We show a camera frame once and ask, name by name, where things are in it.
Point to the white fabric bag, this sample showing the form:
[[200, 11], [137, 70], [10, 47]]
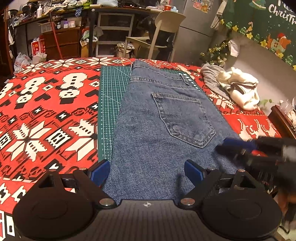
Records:
[[124, 49]]

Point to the wooden drawer cabinet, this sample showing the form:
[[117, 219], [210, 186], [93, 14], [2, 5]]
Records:
[[64, 44]]

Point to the white bottle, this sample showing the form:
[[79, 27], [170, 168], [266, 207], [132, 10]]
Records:
[[39, 11]]

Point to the grey cloth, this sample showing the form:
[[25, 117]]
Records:
[[212, 76]]

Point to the red mug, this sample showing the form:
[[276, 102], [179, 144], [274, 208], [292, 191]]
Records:
[[167, 8]]

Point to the red box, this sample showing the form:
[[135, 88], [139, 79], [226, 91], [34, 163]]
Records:
[[37, 47]]

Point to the black desk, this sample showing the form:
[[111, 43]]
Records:
[[92, 11]]

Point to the green cutting mat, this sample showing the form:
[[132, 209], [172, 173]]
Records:
[[111, 92]]

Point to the red patterned blanket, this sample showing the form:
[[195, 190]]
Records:
[[46, 104]]

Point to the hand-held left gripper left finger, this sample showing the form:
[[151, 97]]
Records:
[[100, 172]]

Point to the cream chair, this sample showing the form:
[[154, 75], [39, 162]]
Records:
[[166, 20]]

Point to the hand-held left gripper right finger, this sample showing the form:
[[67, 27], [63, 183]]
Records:
[[194, 172]]

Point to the white knit sweater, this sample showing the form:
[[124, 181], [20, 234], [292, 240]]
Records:
[[240, 88]]

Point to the wooden nightstand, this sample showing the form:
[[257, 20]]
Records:
[[284, 122]]

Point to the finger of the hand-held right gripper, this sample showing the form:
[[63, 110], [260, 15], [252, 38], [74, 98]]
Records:
[[238, 143], [233, 154]]

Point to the white plastic bag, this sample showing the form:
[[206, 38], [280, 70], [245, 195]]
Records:
[[39, 58]]

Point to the green Christmas wall cloth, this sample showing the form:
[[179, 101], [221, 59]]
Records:
[[261, 25]]

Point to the small tinsel Christmas tree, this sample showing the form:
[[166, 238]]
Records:
[[217, 53]]

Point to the small open cardboard box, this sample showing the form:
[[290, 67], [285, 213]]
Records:
[[89, 46]]

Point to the blue denim jeans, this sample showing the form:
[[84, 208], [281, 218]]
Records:
[[161, 120]]

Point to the grey refrigerator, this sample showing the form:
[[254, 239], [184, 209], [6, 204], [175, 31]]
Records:
[[196, 34]]

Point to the printed plastic bag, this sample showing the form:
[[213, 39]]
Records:
[[22, 62]]

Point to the black dog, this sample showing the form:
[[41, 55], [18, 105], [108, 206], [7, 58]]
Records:
[[148, 25]]

